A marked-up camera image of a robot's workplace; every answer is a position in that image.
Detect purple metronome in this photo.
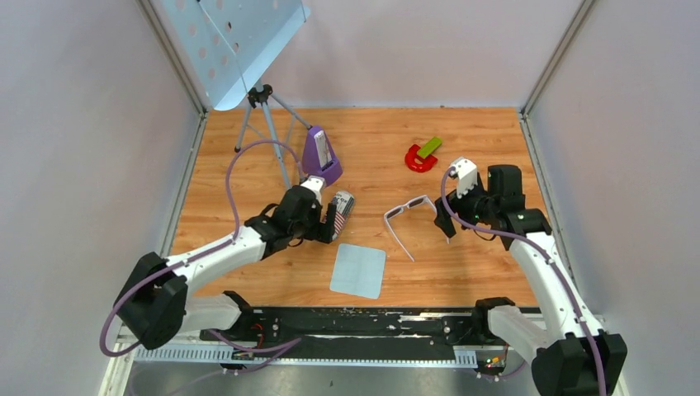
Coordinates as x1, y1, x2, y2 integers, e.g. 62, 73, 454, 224
301, 125, 343, 186

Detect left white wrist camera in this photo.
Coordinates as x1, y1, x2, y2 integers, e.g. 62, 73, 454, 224
300, 175, 326, 205

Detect flag print glasses case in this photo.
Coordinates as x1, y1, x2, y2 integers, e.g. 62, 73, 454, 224
331, 191, 355, 240

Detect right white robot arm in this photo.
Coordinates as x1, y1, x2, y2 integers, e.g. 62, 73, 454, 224
434, 158, 627, 395

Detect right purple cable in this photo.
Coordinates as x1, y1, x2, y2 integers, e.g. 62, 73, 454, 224
440, 166, 609, 396

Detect light blue cleaning cloth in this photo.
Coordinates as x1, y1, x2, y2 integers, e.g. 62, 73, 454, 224
329, 243, 386, 299

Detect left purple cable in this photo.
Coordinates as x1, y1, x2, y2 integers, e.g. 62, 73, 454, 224
98, 139, 305, 359

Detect blue perforated music stand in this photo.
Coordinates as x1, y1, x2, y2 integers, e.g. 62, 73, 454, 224
161, 0, 313, 198

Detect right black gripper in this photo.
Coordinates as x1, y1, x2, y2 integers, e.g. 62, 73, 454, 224
434, 174, 499, 238

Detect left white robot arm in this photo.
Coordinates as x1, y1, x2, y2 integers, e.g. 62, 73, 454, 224
110, 179, 355, 350

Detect purple cable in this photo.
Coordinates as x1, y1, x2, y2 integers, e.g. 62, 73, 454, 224
98, 139, 305, 359
440, 166, 609, 396

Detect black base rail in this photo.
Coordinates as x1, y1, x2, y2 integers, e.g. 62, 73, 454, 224
200, 306, 505, 363

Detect white frame sunglasses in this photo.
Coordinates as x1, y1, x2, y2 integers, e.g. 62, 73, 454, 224
381, 195, 454, 264

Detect red horseshoe magnet toy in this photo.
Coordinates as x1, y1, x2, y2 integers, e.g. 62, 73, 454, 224
404, 144, 438, 173

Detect green block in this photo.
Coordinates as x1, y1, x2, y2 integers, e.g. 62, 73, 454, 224
417, 136, 442, 159

